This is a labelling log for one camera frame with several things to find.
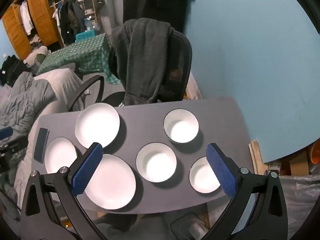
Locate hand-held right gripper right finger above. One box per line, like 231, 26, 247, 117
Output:
200, 142, 290, 240

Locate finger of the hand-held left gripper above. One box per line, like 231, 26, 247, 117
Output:
0, 126, 13, 140

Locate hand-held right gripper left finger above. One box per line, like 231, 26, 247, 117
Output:
20, 142, 110, 240

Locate small white plate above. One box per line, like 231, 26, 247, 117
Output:
44, 137, 78, 174

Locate stack of white plates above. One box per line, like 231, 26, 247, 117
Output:
75, 103, 121, 148

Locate grey quilted duvet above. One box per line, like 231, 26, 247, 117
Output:
0, 71, 57, 140

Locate dark smartphone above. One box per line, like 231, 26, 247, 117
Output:
34, 128, 50, 163

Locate light wooden plank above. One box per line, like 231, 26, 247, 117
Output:
249, 140, 268, 175

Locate grey and white floor device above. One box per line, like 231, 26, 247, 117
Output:
170, 212, 208, 240

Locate black clothes pile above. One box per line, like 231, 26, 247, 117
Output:
0, 55, 33, 87

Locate brown cardboard piece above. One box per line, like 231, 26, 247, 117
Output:
289, 151, 310, 175

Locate clear plastic sheet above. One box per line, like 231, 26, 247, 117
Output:
279, 172, 320, 240

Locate pale clothes pile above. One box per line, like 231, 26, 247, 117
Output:
24, 45, 52, 67

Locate beige board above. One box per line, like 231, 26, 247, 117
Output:
184, 72, 203, 100

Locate orange container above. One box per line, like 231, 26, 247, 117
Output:
310, 142, 320, 164

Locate green checked tablecloth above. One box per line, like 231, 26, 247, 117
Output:
36, 33, 122, 85

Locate white hanging shirt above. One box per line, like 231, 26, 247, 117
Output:
19, 1, 34, 36

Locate black mesh office chair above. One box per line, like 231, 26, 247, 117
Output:
67, 29, 193, 112

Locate teal plastic crate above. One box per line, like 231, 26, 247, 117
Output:
75, 31, 97, 43

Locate wooden louvred wardrobe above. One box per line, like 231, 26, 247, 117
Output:
2, 0, 65, 60

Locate dark grey fleece garment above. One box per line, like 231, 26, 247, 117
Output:
109, 17, 175, 105

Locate dark hanging jackets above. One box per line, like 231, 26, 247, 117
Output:
59, 0, 87, 37

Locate black hanging cloth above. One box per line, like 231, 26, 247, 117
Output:
122, 0, 198, 33

